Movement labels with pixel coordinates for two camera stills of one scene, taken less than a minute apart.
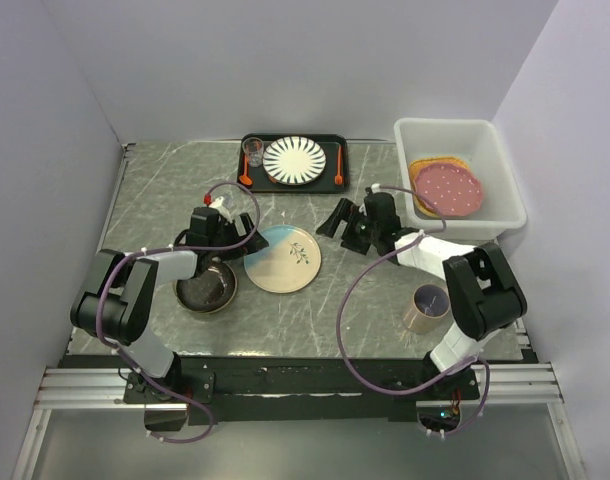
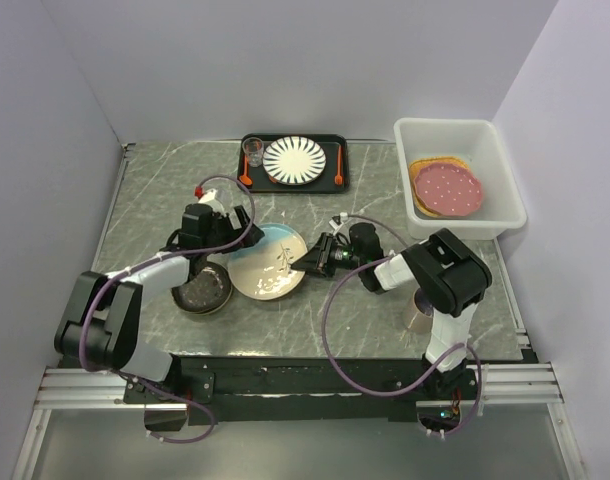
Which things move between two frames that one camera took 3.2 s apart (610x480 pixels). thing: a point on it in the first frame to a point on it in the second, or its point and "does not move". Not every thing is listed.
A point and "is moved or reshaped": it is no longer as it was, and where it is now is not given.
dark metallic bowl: [208, 292] does not move
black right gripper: [343, 211] to [319, 258]
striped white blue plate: [294, 161] does not move
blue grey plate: [289, 263] is moved or reshaped
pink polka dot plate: [451, 188] does not move
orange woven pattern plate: [418, 165] does not move
